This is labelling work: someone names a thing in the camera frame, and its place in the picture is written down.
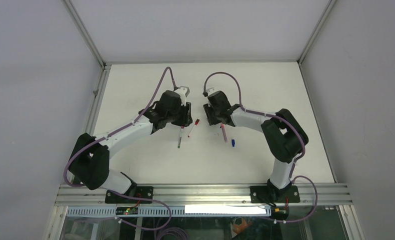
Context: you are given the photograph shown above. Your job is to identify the pink pen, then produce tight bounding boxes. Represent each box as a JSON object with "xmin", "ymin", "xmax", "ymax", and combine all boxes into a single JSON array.
[{"xmin": 220, "ymin": 123, "xmax": 228, "ymax": 143}]

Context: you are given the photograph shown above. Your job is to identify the grey pen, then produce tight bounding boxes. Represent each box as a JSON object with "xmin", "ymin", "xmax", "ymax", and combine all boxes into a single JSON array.
[{"xmin": 177, "ymin": 126, "xmax": 185, "ymax": 149}]

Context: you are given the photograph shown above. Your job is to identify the red white pen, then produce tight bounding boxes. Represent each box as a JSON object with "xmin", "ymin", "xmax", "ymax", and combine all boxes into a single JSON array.
[{"xmin": 187, "ymin": 122, "xmax": 197, "ymax": 138}]

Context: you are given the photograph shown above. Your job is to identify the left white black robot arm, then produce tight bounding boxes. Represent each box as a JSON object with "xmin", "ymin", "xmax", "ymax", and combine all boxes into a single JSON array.
[{"xmin": 67, "ymin": 86, "xmax": 193, "ymax": 203}]

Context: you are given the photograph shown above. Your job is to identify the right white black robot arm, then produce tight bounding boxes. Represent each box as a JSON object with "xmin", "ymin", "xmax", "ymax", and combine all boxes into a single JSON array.
[{"xmin": 203, "ymin": 88, "xmax": 309, "ymax": 203}]

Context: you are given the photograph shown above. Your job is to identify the orange object below table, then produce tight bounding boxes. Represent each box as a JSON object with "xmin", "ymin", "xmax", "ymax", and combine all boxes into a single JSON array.
[{"xmin": 231, "ymin": 217, "xmax": 253, "ymax": 235}]

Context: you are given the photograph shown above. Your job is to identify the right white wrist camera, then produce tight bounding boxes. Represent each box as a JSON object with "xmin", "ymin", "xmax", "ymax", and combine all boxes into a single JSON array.
[{"xmin": 202, "ymin": 87, "xmax": 216, "ymax": 98}]

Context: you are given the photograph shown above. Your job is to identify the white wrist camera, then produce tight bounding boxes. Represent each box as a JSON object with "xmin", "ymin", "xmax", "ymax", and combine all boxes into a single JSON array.
[
  {"xmin": 202, "ymin": 87, "xmax": 216, "ymax": 98},
  {"xmin": 174, "ymin": 86, "xmax": 190, "ymax": 106}
]

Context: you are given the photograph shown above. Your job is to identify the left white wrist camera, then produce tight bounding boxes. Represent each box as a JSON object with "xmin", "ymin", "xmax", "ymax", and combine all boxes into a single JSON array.
[{"xmin": 174, "ymin": 86, "xmax": 190, "ymax": 106}]

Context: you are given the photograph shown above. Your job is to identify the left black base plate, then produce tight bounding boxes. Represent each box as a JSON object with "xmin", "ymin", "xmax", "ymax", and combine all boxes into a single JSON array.
[{"xmin": 104, "ymin": 185, "xmax": 154, "ymax": 204}]

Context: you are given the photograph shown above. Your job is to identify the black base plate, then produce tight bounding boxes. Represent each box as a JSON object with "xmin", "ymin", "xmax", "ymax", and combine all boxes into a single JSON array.
[
  {"xmin": 104, "ymin": 185, "xmax": 154, "ymax": 204},
  {"xmin": 249, "ymin": 185, "xmax": 301, "ymax": 204}
]

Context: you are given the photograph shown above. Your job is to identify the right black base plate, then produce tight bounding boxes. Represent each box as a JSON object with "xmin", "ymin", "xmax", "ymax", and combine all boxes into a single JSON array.
[{"xmin": 249, "ymin": 185, "xmax": 301, "ymax": 204}]

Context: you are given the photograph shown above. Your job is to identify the white slotted cable duct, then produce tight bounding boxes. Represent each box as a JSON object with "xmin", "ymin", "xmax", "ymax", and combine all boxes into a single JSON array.
[{"xmin": 66, "ymin": 205, "xmax": 271, "ymax": 218}]

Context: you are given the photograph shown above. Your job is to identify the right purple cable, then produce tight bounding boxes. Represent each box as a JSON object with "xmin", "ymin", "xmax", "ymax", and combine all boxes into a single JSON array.
[{"xmin": 202, "ymin": 71, "xmax": 318, "ymax": 223}]

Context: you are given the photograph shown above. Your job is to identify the purple cable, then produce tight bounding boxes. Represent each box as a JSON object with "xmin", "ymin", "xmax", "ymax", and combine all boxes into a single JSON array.
[
  {"xmin": 202, "ymin": 71, "xmax": 318, "ymax": 223},
  {"xmin": 62, "ymin": 66, "xmax": 190, "ymax": 240}
]

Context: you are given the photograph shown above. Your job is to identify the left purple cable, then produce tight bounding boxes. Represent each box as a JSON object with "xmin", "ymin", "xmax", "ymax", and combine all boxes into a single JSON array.
[{"xmin": 62, "ymin": 66, "xmax": 190, "ymax": 240}]

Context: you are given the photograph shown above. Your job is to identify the aluminium front rail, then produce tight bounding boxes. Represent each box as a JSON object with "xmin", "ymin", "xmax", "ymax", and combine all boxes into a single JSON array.
[{"xmin": 54, "ymin": 183, "xmax": 353, "ymax": 206}]

